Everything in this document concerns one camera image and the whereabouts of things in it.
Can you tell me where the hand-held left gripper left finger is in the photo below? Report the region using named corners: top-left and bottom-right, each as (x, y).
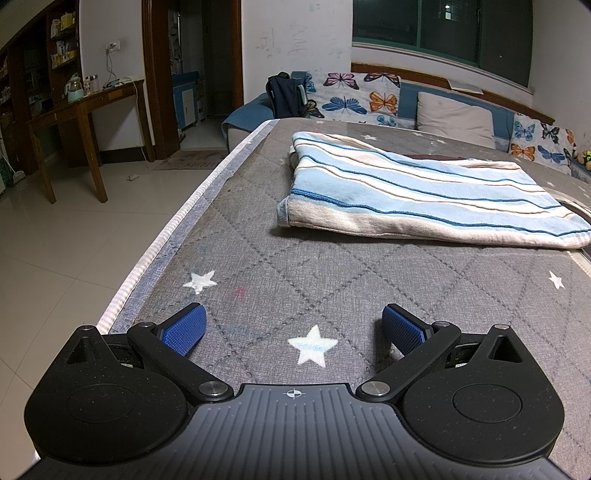
top-left (65, 302), bottom-right (234, 404)

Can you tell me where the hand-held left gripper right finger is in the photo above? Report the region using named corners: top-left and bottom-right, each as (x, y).
top-left (356, 302), bottom-right (529, 404)

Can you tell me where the blue white striped towel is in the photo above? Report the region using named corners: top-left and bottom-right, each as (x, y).
top-left (276, 131), bottom-right (591, 251)

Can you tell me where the grey star-print mattress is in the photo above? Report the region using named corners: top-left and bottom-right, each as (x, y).
top-left (95, 117), bottom-right (591, 467)

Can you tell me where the brown doormat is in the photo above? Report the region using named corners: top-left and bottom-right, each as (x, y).
top-left (150, 148), bottom-right (230, 172)

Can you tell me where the dark red cloth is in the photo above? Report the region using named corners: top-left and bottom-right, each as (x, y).
top-left (401, 154), bottom-right (477, 162)

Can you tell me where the beige pillow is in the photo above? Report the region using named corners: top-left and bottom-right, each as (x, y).
top-left (416, 91), bottom-right (498, 149)

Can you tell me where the blue cabinet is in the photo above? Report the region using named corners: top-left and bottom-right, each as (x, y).
top-left (172, 71), bottom-right (206, 131)

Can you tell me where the blue sofa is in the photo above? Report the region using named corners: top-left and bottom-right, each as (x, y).
top-left (221, 69), bottom-right (591, 185)

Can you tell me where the small butterfly print pillow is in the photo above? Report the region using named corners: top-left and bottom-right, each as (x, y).
top-left (509, 112), bottom-right (578, 163)

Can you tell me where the large butterfly print pillow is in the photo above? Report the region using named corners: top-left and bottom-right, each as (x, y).
top-left (304, 71), bottom-right (403, 129)

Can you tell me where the wooden desk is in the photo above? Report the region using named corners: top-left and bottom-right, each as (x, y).
top-left (28, 79), bottom-right (156, 205)

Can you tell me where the book on window sill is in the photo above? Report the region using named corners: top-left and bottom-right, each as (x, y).
top-left (446, 78), bottom-right (485, 96)

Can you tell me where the dark backpack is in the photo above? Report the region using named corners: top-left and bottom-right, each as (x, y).
top-left (266, 73), bottom-right (308, 120)

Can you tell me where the mint green kettle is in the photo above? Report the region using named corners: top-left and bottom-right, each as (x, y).
top-left (64, 72), bottom-right (85, 103)

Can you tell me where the green framed window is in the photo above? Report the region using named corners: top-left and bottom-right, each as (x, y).
top-left (351, 0), bottom-right (535, 89)

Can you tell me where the wooden shelf unit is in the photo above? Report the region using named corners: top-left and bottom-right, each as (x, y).
top-left (0, 0), bottom-right (82, 177)

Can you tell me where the wooden door frame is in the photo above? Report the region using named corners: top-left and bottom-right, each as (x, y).
top-left (140, 0), bottom-right (245, 163)

